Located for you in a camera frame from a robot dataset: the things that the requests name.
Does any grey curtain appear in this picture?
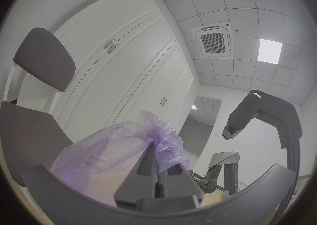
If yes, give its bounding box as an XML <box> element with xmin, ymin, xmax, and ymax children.
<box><xmin>179</xmin><ymin>117</ymin><xmax>214</xmax><ymax>156</ymax></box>

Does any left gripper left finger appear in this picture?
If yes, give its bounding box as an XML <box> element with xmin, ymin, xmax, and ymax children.
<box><xmin>114</xmin><ymin>143</ymin><xmax>159</xmax><ymax>207</ymax></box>

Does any purple plastic bag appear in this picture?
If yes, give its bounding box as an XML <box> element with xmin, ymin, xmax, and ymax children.
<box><xmin>51</xmin><ymin>111</ymin><xmax>191</xmax><ymax>207</ymax></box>

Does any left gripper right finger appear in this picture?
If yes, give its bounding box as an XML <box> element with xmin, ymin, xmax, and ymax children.
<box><xmin>160</xmin><ymin>163</ymin><xmax>205</xmax><ymax>206</ymax></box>

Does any white ceiling air conditioner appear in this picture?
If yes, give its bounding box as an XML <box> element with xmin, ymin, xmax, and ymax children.
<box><xmin>190</xmin><ymin>22</ymin><xmax>234</xmax><ymax>60</ymax></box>

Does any white wardrobe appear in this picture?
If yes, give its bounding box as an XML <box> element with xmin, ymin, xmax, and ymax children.
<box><xmin>7</xmin><ymin>0</ymin><xmax>201</xmax><ymax>145</ymax></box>

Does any white chair grey seat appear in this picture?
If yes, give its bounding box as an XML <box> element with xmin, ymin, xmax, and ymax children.
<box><xmin>0</xmin><ymin>28</ymin><xmax>76</xmax><ymax>190</ymax></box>

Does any square ceiling light panel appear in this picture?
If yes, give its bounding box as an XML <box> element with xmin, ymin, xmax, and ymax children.
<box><xmin>258</xmin><ymin>38</ymin><xmax>283</xmax><ymax>65</ymax></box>

